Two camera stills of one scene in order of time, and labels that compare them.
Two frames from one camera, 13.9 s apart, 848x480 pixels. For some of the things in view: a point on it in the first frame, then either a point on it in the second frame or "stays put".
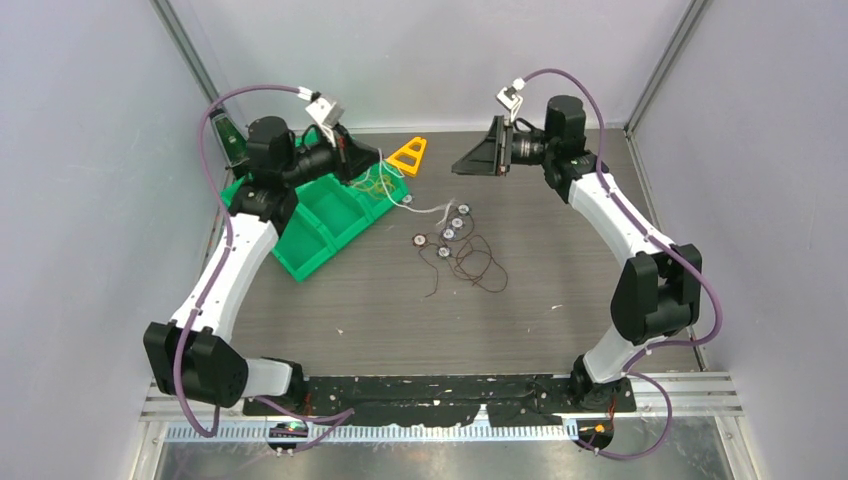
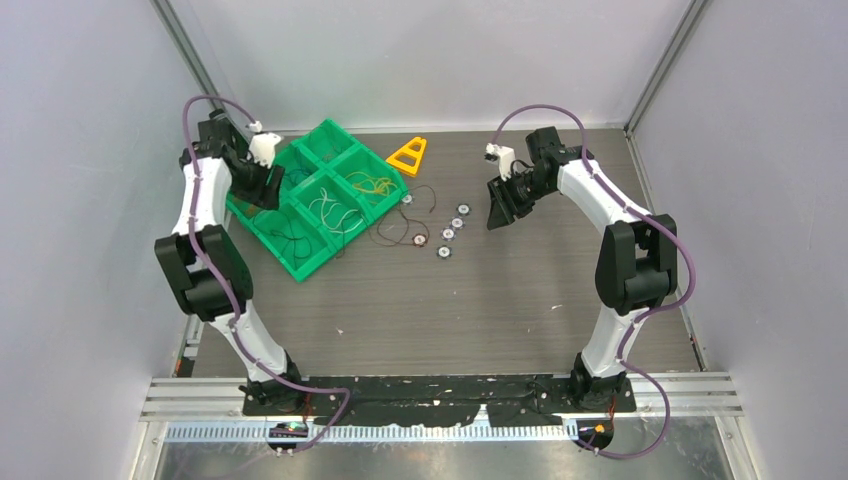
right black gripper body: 501,153 to 520,191
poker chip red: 419,240 stays put
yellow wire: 378,186 stays put
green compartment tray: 330,210 stays put
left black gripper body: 343,165 to 255,183
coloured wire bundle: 468,254 to 407,218
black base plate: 507,401 stays put
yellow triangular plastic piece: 408,157 stays put
